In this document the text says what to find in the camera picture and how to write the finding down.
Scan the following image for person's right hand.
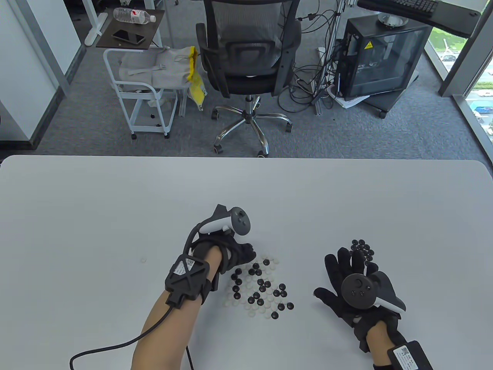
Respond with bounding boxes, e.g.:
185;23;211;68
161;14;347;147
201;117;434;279
313;248;407;353

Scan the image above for person's left hand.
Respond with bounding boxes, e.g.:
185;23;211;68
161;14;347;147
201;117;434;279
185;231;257;276

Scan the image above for cluster of black go stones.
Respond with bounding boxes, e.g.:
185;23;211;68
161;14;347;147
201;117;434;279
350;239;375;262

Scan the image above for pile of mixed go stones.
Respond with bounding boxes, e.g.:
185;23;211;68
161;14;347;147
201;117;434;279
224;255;295;320

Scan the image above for black and white VR controller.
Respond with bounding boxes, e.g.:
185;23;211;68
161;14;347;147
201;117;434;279
185;204;252;255
341;272;406;312

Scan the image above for black cross-braced wrist module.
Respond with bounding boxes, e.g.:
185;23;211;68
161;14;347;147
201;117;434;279
165;254;222;306

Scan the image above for black labelled wrist box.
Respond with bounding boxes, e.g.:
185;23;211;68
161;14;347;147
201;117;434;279
373;340;434;370

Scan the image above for yellow plastic bag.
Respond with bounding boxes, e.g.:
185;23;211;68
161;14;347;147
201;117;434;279
186;46;208;111

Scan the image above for white papers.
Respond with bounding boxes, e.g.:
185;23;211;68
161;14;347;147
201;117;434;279
329;87;370;110

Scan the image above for dark rolling computer stand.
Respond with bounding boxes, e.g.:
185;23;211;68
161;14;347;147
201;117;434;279
366;73;420;119

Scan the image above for white metal cart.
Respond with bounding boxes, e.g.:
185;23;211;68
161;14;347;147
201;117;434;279
103;48;178;139

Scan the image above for black mesh office chair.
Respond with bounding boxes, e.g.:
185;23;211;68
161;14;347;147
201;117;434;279
196;0;303;158

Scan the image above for grey fabric bag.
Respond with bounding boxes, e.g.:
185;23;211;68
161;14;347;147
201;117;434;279
119;47;195;91

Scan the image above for black computer tower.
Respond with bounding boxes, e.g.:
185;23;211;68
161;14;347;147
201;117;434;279
336;16;433;101

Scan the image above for brown side table top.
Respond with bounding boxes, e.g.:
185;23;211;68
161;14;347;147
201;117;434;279
96;8;165;50

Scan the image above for black smartphone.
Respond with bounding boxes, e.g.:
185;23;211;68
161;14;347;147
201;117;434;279
112;30;146;44

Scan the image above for clear plastic water bottle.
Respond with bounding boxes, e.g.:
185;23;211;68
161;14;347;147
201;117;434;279
113;7;156;24

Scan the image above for white desk leg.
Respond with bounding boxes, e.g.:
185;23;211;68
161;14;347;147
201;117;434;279
82;0;109;47

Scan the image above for silver bowl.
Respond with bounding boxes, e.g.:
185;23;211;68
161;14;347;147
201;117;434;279
378;12;409;28

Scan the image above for black keyboard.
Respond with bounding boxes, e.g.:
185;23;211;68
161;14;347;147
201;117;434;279
358;0;439;18

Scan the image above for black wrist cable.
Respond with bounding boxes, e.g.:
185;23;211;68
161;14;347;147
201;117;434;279
69;295;195;370

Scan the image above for tangle of black cables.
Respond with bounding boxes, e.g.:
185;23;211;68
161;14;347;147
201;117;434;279
278;0;347;114

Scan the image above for aluminium frame post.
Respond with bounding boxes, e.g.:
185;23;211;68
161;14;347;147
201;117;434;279
314;0;347;116

